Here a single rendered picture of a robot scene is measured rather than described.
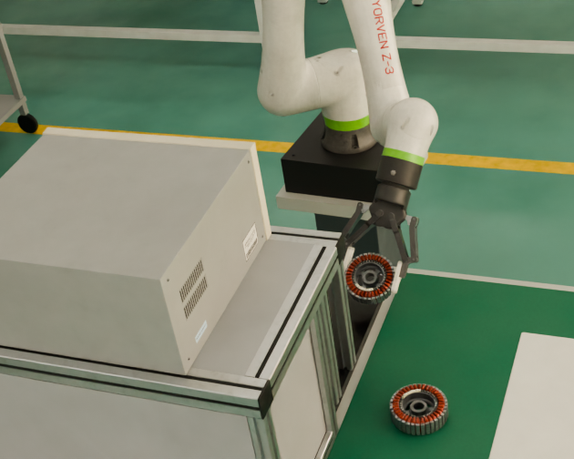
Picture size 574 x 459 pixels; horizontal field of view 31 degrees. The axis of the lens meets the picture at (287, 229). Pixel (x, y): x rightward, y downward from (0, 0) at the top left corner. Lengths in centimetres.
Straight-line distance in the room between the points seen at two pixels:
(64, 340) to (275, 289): 37
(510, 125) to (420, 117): 219
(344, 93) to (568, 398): 132
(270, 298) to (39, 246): 40
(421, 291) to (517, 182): 173
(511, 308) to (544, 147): 199
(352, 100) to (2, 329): 116
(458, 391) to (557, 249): 163
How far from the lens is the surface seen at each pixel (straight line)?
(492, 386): 212
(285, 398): 177
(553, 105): 451
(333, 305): 203
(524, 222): 380
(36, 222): 177
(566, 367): 150
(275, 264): 187
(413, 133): 220
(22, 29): 556
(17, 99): 485
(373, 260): 225
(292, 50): 246
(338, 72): 257
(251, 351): 170
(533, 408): 144
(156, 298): 159
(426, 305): 230
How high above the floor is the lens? 225
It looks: 35 degrees down
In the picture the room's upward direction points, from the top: 10 degrees counter-clockwise
